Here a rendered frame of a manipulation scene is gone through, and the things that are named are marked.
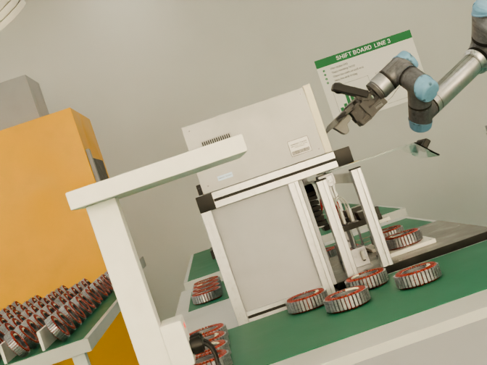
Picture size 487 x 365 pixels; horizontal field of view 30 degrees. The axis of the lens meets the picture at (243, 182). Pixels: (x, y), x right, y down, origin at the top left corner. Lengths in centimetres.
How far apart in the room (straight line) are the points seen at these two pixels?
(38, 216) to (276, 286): 391
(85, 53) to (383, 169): 281
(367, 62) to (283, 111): 560
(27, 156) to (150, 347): 455
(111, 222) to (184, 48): 637
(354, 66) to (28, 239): 341
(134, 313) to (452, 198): 665
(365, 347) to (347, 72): 650
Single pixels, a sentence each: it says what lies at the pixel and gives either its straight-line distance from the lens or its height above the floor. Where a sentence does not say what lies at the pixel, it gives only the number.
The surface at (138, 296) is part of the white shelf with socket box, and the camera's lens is 178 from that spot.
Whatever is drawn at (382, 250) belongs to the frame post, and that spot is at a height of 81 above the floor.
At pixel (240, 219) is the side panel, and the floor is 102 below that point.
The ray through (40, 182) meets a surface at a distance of 625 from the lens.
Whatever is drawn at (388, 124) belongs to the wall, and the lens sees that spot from 817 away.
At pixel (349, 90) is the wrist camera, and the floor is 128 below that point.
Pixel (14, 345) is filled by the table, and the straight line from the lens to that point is 353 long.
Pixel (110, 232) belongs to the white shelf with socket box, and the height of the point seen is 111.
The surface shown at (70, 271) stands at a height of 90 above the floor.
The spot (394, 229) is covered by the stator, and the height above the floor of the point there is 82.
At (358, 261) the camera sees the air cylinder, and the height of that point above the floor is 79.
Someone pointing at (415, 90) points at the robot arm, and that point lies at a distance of 287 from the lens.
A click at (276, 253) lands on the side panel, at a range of 248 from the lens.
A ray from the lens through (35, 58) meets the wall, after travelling 822.
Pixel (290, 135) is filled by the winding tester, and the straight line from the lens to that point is 261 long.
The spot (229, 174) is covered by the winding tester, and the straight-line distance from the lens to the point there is 259.
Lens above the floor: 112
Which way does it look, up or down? level
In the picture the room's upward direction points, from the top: 19 degrees counter-clockwise
